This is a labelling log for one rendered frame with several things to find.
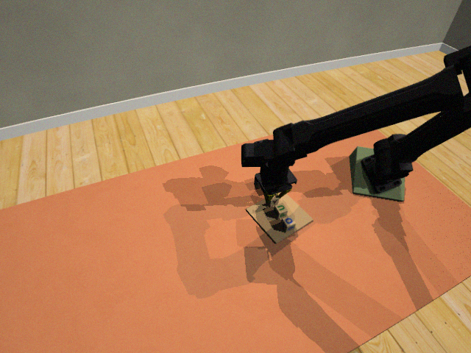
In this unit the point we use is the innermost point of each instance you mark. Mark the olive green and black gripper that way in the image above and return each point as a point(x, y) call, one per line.
point(275, 182)

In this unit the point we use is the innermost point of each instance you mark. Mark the beige flat mat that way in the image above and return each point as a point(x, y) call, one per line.
point(264, 216)

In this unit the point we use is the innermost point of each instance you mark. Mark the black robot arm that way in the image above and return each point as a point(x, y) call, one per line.
point(393, 157)

